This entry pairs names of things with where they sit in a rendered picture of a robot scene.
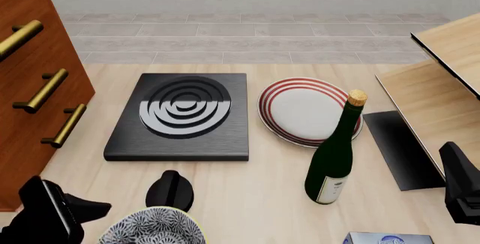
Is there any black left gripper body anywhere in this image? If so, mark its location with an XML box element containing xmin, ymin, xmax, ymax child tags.
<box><xmin>0</xmin><ymin>179</ymin><xmax>86</xmax><ymax>244</ymax></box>

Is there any patterned black and white bowl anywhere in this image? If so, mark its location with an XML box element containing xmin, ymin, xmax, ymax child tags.
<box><xmin>97</xmin><ymin>206</ymin><xmax>208</xmax><ymax>244</ymax></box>

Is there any wooden cabinet with drawers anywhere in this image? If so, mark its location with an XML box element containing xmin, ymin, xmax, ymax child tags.
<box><xmin>0</xmin><ymin>0</ymin><xmax>96</xmax><ymax>212</ymax></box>

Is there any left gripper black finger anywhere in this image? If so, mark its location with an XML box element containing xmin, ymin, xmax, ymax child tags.
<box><xmin>65</xmin><ymin>192</ymin><xmax>113</xmax><ymax>225</ymax></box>
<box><xmin>18</xmin><ymin>175</ymin><xmax>49</xmax><ymax>211</ymax></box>

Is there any pale wood rack black base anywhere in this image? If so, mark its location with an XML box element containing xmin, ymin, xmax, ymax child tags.
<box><xmin>362</xmin><ymin>12</ymin><xmax>480</xmax><ymax>192</ymax></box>

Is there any flat black stove plate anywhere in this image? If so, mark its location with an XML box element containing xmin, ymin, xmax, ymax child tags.
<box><xmin>103</xmin><ymin>72</ymin><xmax>251</xmax><ymax>163</ymax></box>

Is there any dark green wine bottle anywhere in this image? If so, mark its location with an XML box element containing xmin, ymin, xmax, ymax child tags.
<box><xmin>304</xmin><ymin>89</ymin><xmax>368</xmax><ymax>206</ymax></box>

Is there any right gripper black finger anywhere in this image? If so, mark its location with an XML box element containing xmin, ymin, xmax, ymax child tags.
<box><xmin>438</xmin><ymin>140</ymin><xmax>480</xmax><ymax>185</ymax></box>

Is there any blue and white food box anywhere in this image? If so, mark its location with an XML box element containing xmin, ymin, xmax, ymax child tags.
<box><xmin>342</xmin><ymin>231</ymin><xmax>434</xmax><ymax>244</ymax></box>

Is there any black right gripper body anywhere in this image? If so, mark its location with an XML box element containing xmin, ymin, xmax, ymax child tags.
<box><xmin>444</xmin><ymin>180</ymin><xmax>480</xmax><ymax>226</ymax></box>

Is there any white plate with red rings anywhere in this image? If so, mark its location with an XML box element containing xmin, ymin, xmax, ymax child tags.
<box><xmin>257</xmin><ymin>77</ymin><xmax>365</xmax><ymax>149</ymax></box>

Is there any long brass drawer handle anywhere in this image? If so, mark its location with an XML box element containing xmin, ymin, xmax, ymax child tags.
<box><xmin>12</xmin><ymin>68</ymin><xmax>70</xmax><ymax>115</ymax></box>
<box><xmin>40</xmin><ymin>103</ymin><xmax>88</xmax><ymax>149</ymax></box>
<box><xmin>0</xmin><ymin>19</ymin><xmax>45</xmax><ymax>60</ymax></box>

